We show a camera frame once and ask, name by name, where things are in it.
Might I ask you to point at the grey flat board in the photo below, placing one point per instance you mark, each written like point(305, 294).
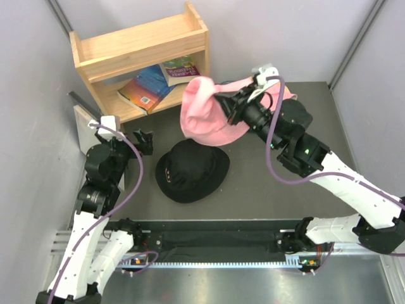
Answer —
point(84, 113)

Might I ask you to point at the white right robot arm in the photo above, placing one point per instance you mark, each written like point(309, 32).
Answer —
point(377, 225)

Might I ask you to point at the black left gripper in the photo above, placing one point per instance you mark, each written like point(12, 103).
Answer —
point(145, 142)

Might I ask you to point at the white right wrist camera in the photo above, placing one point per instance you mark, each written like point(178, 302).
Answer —
point(261, 73)

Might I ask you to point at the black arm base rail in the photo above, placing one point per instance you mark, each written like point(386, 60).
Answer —
point(222, 241)

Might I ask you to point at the black bucket hat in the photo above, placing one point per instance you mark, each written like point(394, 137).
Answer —
point(191, 171)

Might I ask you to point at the green purple paperback book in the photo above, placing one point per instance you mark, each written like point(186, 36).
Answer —
point(179, 70)

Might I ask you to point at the pink bucket hat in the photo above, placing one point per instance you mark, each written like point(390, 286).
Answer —
point(286, 94)
point(201, 116)

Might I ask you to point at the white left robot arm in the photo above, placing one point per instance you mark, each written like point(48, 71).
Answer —
point(83, 273)

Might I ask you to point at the grey slotted cable duct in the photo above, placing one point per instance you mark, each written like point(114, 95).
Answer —
point(288, 262)

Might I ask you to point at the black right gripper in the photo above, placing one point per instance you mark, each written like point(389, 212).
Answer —
point(236, 104)

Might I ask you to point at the blue orange paperback book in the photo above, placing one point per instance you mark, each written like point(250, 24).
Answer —
point(147, 89)

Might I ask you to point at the wooden bookshelf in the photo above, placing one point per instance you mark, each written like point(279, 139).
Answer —
point(120, 52)

